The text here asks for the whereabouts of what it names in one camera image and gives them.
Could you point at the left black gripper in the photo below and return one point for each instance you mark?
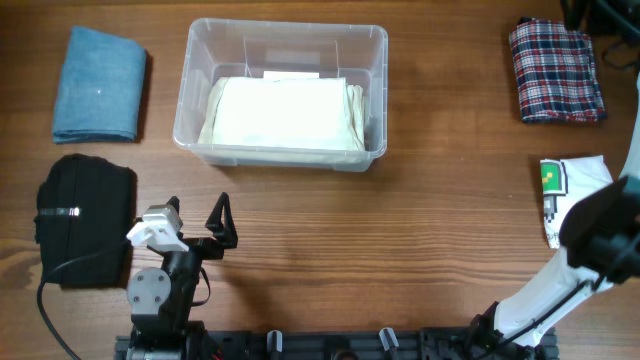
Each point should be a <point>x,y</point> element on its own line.
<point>224,236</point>

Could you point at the cream cloth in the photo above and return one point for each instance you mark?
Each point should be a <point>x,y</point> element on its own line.
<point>311,113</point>

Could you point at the white printed t-shirt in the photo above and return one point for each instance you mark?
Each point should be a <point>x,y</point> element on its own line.
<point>565,182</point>

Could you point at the red plaid cloth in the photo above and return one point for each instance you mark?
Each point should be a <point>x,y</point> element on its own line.
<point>555,73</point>

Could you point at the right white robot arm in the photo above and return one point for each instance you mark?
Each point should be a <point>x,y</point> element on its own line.
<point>591,219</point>

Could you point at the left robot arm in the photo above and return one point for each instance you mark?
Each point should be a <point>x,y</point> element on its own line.
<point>161,298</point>

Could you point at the white label in container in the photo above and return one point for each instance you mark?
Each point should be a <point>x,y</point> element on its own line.
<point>285,75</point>

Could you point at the clear plastic storage container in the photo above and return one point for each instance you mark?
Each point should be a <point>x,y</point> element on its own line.
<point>243,48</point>

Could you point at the folded black garment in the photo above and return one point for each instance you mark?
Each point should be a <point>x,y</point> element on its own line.
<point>84,211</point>

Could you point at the folded blue denim cloth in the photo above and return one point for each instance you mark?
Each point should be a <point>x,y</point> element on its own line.
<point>100,89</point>

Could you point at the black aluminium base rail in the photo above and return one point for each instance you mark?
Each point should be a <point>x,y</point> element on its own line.
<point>436,343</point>

